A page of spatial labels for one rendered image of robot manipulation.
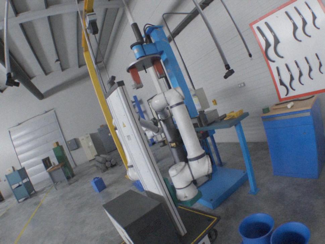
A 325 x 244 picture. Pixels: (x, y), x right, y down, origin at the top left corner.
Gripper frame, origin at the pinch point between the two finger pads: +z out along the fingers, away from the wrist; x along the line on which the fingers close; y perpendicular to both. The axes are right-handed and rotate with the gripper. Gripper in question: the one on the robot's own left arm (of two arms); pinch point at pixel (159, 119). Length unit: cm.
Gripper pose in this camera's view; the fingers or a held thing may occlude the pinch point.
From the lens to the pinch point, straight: 248.8
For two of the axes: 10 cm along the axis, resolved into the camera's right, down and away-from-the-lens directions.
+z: 6.2, -3.0, 7.3
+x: 3.7, 9.3, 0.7
